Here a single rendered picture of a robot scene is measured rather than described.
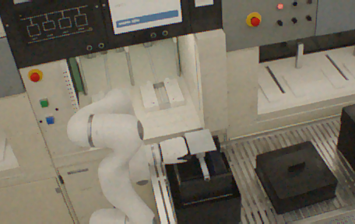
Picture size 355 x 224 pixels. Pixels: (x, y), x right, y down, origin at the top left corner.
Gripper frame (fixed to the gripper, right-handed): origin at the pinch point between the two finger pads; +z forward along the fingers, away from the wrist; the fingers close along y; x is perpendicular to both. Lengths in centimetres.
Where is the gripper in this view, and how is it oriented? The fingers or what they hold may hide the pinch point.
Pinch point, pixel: (198, 145)
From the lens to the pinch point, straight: 179.5
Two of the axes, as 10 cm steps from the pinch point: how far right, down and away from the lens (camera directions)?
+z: 9.8, -1.9, 0.8
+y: 1.9, 6.1, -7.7
